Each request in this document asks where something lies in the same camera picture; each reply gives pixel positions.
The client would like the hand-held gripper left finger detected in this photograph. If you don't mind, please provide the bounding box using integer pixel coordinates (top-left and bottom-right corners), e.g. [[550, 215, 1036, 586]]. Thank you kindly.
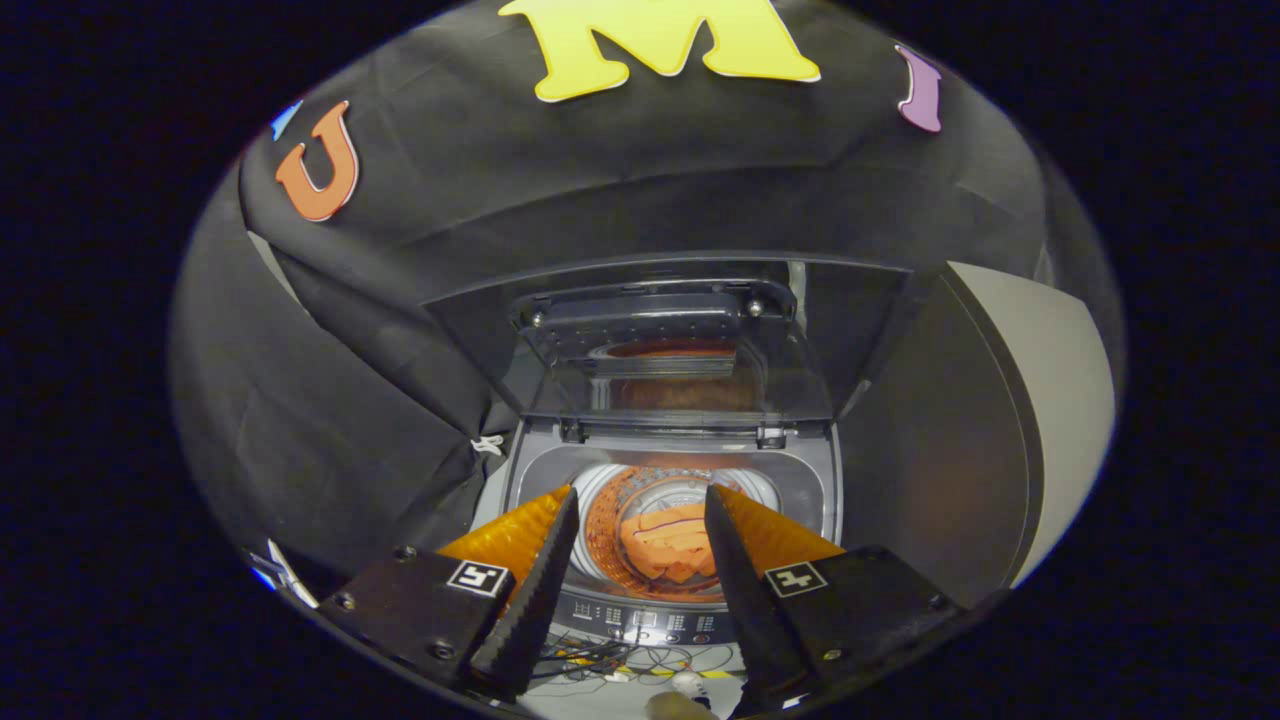
[[318, 485, 581, 701]]

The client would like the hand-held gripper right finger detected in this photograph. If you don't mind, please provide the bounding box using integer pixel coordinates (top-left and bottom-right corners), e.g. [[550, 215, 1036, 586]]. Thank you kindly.
[[703, 485, 966, 717]]

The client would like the orange polo shirt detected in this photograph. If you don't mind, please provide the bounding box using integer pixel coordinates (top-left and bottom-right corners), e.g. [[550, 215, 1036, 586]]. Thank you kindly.
[[618, 503, 716, 586]]

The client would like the dark grey washing machine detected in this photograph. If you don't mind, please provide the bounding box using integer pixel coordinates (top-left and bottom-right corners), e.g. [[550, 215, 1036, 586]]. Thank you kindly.
[[470, 415, 846, 646]]

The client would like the grey cabinet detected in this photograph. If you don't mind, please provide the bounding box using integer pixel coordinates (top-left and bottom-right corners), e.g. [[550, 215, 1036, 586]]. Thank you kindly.
[[840, 262, 1116, 606]]

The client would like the black backdrop cloth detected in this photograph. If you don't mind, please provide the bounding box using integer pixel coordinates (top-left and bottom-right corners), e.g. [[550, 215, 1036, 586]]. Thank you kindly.
[[168, 0, 1126, 601]]

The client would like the tangle of floor cables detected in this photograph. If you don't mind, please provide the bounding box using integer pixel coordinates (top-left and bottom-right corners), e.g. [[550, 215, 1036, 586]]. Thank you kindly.
[[535, 638, 746, 693]]

